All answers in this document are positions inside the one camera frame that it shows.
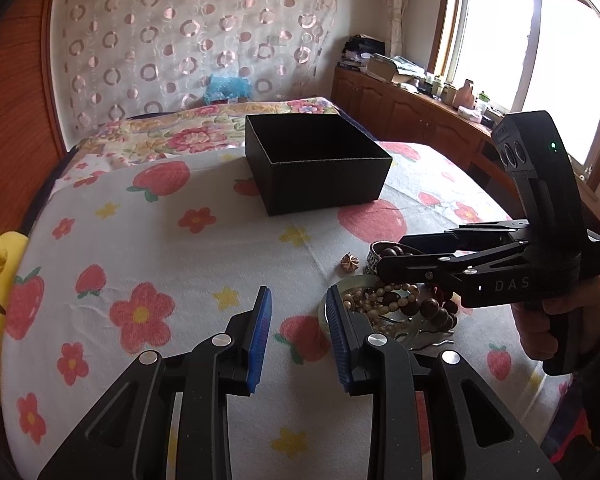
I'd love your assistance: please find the dark wooden bead bracelet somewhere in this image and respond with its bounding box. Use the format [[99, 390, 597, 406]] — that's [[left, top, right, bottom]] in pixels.
[[340, 244, 462, 334]]

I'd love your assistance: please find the patterned silver bangle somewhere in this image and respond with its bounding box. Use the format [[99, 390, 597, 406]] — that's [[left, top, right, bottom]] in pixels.
[[364, 240, 406, 275]]

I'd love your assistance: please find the pale green jade bangle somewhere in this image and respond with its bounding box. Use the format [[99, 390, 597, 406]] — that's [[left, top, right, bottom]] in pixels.
[[317, 275, 382, 344]]

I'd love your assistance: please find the black jewelry box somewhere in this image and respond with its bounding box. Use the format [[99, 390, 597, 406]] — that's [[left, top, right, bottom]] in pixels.
[[245, 114, 392, 216]]

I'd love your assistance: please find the right hand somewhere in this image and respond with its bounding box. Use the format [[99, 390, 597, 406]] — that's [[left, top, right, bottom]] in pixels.
[[511, 273, 600, 361]]

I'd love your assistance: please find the small gold flower brooch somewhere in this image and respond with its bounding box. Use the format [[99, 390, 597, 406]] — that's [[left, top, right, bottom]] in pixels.
[[339, 252, 360, 274]]

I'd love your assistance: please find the pink bottle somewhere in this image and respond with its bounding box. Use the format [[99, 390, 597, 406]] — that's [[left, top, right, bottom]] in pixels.
[[452, 79, 475, 110]]

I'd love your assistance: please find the wooden sideboard cabinet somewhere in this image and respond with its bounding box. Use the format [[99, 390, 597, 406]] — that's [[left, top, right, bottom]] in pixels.
[[330, 67, 522, 218]]

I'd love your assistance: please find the strawberry flower bed sheet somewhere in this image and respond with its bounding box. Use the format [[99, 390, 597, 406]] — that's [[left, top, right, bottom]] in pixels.
[[0, 140, 574, 480]]

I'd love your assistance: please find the stack of books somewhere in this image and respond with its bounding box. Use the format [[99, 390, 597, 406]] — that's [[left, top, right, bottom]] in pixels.
[[339, 35, 426, 84]]

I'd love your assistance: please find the floral quilt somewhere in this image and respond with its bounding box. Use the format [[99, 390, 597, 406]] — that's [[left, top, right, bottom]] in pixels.
[[72, 98, 339, 169]]

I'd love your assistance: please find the blue plastic bag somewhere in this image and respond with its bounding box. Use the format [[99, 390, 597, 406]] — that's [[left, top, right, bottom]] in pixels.
[[204, 75, 252, 105]]

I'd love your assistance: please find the wooden wardrobe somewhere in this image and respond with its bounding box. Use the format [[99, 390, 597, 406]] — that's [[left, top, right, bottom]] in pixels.
[[0, 0, 67, 234]]

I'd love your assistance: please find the pink circle patterned curtain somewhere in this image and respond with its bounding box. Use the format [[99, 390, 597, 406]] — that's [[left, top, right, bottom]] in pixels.
[[54, 0, 338, 138]]

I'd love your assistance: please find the window with wooden frame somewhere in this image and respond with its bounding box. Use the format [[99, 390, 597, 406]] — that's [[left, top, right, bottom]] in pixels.
[[430, 0, 600, 188]]

